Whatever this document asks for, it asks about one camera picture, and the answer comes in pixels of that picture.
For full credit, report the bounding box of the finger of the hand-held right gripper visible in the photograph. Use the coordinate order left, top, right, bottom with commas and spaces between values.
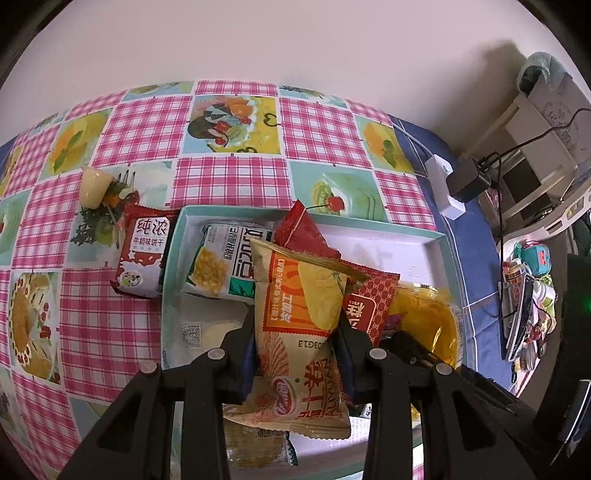
381, 330, 467, 374

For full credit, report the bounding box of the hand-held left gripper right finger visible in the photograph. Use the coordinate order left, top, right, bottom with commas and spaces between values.
336, 318, 513, 480

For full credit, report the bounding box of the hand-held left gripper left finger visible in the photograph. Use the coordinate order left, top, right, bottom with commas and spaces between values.
58, 320, 257, 480

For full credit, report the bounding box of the yellow jelly packet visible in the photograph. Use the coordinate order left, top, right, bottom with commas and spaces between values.
388, 282, 465, 370

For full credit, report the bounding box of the beige calligraphy snack packet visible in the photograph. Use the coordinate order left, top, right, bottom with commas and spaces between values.
178, 318, 250, 356

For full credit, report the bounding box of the red patterned cake packet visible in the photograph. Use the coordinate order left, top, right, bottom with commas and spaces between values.
339, 258, 402, 347

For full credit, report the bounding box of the orange potato chips packet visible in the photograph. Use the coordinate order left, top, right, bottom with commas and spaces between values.
222, 237, 372, 440

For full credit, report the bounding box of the white tray with teal rim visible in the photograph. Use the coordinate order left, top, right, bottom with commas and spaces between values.
159, 205, 467, 480

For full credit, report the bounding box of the red triangular snack packet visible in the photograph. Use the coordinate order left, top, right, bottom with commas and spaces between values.
272, 199, 342, 264

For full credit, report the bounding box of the pile of colourful toys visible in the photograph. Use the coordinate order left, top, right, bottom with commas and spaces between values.
501, 240, 561, 370

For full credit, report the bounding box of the green and white corn packet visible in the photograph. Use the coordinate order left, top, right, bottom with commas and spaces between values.
182, 222, 274, 303

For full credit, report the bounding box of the dark red milk biscuit packet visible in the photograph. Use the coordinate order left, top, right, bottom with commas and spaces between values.
110, 204, 178, 300

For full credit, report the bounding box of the white power strip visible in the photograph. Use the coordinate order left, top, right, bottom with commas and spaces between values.
425, 155, 466, 219

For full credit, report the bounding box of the black power adapter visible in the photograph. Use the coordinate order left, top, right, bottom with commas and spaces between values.
447, 159, 491, 203

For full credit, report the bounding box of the pink checked printed tablecloth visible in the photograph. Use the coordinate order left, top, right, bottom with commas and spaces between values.
0, 79, 462, 480

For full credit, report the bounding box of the teal bag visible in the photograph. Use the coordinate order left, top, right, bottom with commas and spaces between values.
517, 52, 561, 93

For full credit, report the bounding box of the white power cable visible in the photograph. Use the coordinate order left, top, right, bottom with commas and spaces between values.
390, 117, 435, 162

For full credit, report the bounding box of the black cable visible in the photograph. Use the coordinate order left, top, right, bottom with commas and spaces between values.
475, 107, 591, 195

